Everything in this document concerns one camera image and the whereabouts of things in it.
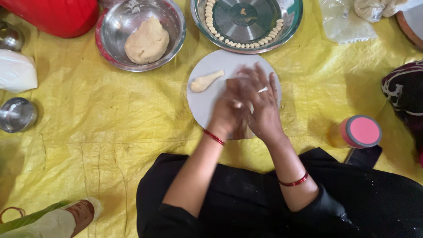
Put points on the person's right hand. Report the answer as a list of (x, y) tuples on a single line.
[(264, 112)]

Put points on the person's left hand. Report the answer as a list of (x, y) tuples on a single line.
[(224, 114)]

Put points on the person's left fingers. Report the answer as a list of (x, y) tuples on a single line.
[(238, 94)]

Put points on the person's right fingers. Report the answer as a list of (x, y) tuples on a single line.
[(259, 79)]

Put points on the small dough bit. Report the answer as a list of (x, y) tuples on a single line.
[(237, 105)]

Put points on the ridged wooden shaping board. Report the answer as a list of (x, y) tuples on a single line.
[(244, 129)]

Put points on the round white rolling board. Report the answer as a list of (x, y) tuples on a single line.
[(205, 99)]

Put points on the elongated dough piece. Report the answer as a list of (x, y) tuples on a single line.
[(205, 81)]

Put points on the row of shaped dough shells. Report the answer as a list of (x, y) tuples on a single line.
[(243, 44)]

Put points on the thin red bangle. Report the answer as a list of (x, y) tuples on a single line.
[(213, 137), (294, 181)]

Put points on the large steel plate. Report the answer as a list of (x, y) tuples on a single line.
[(290, 16)]

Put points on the clear plastic bag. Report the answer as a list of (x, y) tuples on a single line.
[(347, 24)]

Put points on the large dough ball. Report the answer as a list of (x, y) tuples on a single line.
[(147, 43)]

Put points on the oil bottle with pink lid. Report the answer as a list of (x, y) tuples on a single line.
[(358, 132)]

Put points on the person's black clothing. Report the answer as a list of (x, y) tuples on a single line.
[(251, 211)]

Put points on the black phone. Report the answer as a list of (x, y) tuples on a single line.
[(365, 158)]

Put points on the plastic bag of flour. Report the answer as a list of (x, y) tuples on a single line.
[(373, 8)]

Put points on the steel mixing bowl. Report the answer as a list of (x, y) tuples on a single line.
[(115, 36)]

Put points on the yellow plastic sheet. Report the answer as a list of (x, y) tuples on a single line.
[(99, 132)]

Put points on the round brown-rimmed board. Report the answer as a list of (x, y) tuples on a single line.
[(413, 23)]

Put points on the red plastic container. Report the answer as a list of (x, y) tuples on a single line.
[(53, 15)]

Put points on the steel tumbler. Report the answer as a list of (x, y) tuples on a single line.
[(16, 114)]

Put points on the white plastic bag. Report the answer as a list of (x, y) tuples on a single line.
[(16, 71)]

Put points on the steel cup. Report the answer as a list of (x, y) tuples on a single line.
[(10, 36)]

